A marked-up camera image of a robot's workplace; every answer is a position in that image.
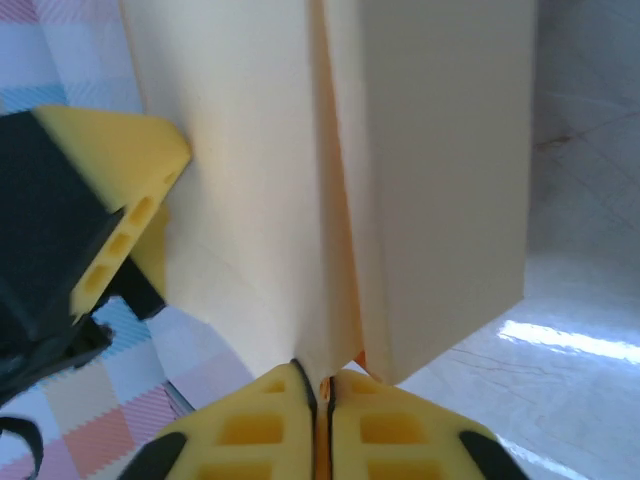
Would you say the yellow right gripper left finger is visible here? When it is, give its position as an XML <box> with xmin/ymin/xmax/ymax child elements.
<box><xmin>119</xmin><ymin>360</ymin><xmax>319</xmax><ymax>480</ymax></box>

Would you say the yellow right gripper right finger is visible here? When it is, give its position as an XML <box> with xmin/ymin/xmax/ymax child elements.
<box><xmin>329</xmin><ymin>369</ymin><xmax>526</xmax><ymax>480</ymax></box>

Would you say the yellow paper box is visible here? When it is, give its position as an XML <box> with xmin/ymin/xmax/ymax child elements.
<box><xmin>118</xmin><ymin>0</ymin><xmax>539</xmax><ymax>386</ymax></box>

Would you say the black strap loop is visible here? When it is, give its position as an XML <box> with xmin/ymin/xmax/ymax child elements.
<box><xmin>0</xmin><ymin>414</ymin><xmax>46</xmax><ymax>480</ymax></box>

